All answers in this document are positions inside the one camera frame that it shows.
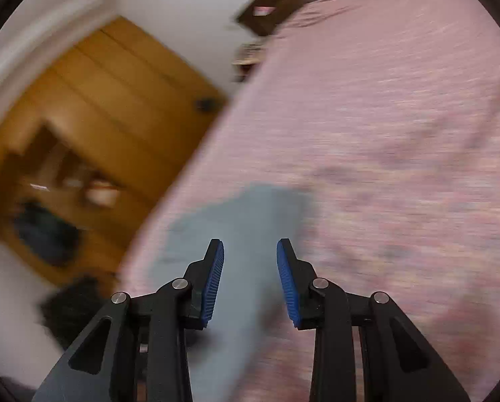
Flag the light wooden wardrobe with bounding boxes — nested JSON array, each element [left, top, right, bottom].
[[0, 16, 229, 275]]

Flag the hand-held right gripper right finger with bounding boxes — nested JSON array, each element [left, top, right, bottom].
[[276, 239, 472, 402]]

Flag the dark wooden nightstand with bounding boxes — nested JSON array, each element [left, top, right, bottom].
[[232, 63, 261, 83]]

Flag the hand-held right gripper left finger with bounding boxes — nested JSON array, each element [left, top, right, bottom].
[[32, 239, 225, 402]]

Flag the white bowl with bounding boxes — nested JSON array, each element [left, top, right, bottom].
[[84, 179, 122, 207]]

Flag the pink floral bedsheet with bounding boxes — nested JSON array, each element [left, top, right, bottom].
[[120, 0, 500, 402]]

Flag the dark cloth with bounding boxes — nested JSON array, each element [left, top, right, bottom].
[[13, 202, 82, 268], [40, 275, 123, 350]]

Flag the grey pants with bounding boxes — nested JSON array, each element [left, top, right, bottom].
[[149, 182, 317, 402]]

